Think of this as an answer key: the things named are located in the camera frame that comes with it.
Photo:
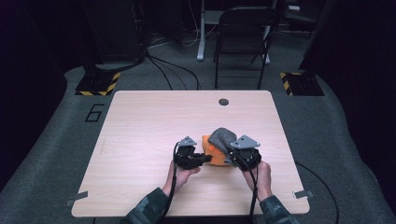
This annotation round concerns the grey knitted cloth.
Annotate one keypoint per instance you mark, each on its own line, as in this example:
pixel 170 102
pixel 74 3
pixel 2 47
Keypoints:
pixel 222 137

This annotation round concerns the person's left hand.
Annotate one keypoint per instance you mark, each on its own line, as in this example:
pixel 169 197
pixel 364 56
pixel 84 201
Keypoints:
pixel 179 179

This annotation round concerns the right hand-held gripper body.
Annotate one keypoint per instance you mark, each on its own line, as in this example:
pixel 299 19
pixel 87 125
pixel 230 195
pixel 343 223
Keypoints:
pixel 247 157

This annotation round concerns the black shelf rack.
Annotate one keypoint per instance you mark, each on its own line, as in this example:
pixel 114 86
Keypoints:
pixel 295 12

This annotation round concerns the black folding chair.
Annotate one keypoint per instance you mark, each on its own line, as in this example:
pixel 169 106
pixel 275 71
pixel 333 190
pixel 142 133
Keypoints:
pixel 243 37

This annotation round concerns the striped black stand base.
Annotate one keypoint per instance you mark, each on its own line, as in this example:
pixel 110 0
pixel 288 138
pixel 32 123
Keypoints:
pixel 96 82
pixel 303 84

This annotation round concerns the white desk frame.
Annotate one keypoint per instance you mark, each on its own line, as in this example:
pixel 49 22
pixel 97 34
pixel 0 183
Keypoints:
pixel 201 37

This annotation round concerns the person's right hand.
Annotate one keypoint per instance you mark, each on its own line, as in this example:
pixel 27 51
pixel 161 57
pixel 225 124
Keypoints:
pixel 263 182

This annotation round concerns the black cabinet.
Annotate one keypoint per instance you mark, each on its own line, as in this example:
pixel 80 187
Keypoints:
pixel 115 31

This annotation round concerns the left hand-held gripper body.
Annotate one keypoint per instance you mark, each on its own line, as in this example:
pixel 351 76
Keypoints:
pixel 186 155

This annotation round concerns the orange plush toy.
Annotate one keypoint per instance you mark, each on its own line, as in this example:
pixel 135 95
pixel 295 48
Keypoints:
pixel 218 159

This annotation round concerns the grey tape strip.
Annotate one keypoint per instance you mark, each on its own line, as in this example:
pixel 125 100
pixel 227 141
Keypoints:
pixel 77 197
pixel 303 194

